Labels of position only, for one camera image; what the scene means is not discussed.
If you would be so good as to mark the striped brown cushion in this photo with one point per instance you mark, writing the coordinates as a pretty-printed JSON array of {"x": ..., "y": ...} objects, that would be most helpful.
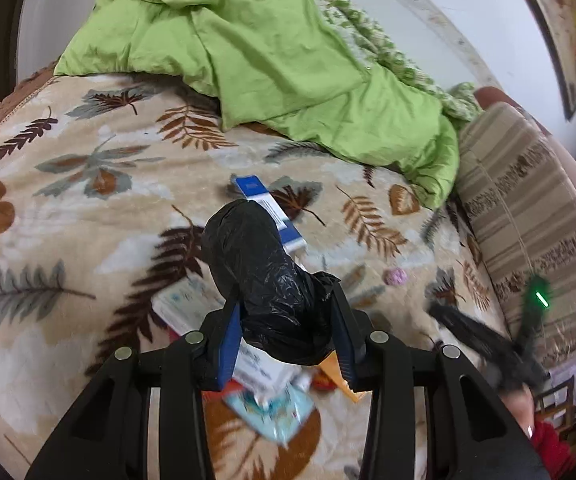
[{"x": 528, "y": 200}]

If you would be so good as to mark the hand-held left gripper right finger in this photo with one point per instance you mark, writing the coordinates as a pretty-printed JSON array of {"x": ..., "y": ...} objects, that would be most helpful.
[{"x": 344, "y": 340}]

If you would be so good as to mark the framed wall picture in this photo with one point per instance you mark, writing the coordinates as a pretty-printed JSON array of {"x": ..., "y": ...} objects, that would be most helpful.
[{"x": 563, "y": 20}]

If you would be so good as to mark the orange plastic piece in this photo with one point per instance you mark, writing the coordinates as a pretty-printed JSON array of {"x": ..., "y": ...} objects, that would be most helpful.
[{"x": 335, "y": 375}]

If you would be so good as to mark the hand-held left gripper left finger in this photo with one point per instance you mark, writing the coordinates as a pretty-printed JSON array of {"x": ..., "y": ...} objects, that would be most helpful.
[{"x": 230, "y": 345}]

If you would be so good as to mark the green quilt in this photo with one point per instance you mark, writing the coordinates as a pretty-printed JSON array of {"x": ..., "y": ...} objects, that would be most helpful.
[{"x": 268, "y": 55}]

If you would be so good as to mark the leaf print blanket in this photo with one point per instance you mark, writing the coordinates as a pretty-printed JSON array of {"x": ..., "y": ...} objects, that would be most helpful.
[{"x": 68, "y": 240}]

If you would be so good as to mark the person's right hand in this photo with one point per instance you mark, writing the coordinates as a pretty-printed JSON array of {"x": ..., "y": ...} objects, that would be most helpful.
[{"x": 518, "y": 407}]

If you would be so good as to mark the small pink wrapper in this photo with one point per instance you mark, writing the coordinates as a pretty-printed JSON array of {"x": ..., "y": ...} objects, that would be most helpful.
[{"x": 396, "y": 276}]

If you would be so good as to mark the white printed box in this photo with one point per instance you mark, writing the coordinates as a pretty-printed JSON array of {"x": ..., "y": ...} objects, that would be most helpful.
[{"x": 260, "y": 370}]

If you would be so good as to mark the teal snack packet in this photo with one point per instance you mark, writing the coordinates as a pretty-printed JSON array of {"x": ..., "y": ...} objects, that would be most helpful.
[{"x": 278, "y": 415}]

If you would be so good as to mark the blue and white carton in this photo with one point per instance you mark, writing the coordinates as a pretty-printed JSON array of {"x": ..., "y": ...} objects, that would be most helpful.
[{"x": 253, "y": 187}]

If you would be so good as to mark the white medicine box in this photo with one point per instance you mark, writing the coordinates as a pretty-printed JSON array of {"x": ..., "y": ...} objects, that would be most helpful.
[{"x": 188, "y": 300}]

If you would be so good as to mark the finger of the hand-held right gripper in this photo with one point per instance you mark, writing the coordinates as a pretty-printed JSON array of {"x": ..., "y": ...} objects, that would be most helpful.
[{"x": 473, "y": 330}]

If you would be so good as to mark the wooden chair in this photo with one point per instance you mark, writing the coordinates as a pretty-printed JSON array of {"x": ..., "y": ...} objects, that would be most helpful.
[{"x": 560, "y": 400}]

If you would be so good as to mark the black plastic bag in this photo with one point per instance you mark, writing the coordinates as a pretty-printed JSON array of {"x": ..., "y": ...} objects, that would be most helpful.
[{"x": 263, "y": 270}]

